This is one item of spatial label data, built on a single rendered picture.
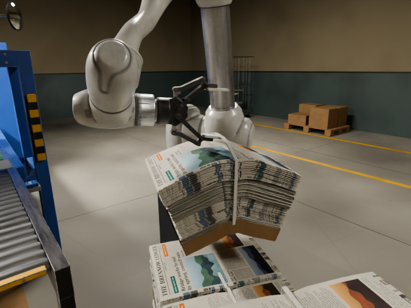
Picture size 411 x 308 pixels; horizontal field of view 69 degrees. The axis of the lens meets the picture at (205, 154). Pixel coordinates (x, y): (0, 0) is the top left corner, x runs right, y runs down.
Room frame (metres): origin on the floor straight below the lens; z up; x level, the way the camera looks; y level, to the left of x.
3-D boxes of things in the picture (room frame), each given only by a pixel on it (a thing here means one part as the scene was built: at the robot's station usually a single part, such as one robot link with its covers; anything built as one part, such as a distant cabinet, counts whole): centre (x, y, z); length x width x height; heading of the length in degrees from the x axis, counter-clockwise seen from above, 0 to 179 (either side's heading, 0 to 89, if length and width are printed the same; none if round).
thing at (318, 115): (6.91, -2.58, 0.28); 1.20 x 0.80 x 0.56; 38
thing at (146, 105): (0.84, 0.17, 1.32); 0.09 x 0.06 x 0.09; 18
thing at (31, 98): (2.02, 1.15, 1.05); 0.05 x 0.05 x 0.45; 38
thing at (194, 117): (1.34, 0.09, 1.17); 0.18 x 0.16 x 0.22; 70
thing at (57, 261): (1.38, 0.89, 0.74); 1.34 x 0.05 x 0.12; 38
